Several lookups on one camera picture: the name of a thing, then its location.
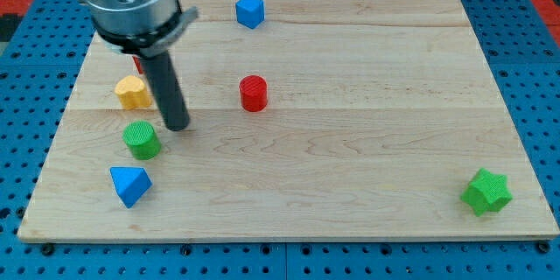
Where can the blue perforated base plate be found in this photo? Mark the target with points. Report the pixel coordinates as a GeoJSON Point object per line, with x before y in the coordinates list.
{"type": "Point", "coordinates": [38, 70]}

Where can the red block behind rod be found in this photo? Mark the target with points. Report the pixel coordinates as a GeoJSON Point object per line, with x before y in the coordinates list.
{"type": "Point", "coordinates": [138, 65]}

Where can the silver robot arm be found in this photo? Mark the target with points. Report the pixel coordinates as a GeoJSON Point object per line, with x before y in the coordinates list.
{"type": "Point", "coordinates": [147, 29]}

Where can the blue triangular block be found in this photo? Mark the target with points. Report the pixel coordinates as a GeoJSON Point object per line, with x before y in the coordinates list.
{"type": "Point", "coordinates": [130, 183]}

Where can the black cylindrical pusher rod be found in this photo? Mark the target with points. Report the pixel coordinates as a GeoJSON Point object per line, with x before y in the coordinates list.
{"type": "Point", "coordinates": [164, 85]}

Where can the blue cube block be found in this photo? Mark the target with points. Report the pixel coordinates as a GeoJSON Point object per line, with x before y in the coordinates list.
{"type": "Point", "coordinates": [250, 13]}

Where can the green star block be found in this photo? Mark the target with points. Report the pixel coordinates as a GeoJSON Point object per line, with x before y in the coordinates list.
{"type": "Point", "coordinates": [486, 192]}

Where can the green cylinder block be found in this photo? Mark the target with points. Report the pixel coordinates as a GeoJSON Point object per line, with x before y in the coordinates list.
{"type": "Point", "coordinates": [141, 139]}

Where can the red cylinder block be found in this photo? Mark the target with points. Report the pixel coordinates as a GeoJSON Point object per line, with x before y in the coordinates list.
{"type": "Point", "coordinates": [254, 93]}

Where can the yellow heart block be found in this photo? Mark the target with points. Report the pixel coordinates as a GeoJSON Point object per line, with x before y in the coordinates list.
{"type": "Point", "coordinates": [132, 93]}

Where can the wooden board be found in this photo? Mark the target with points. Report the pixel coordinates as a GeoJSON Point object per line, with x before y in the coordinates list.
{"type": "Point", "coordinates": [379, 114]}

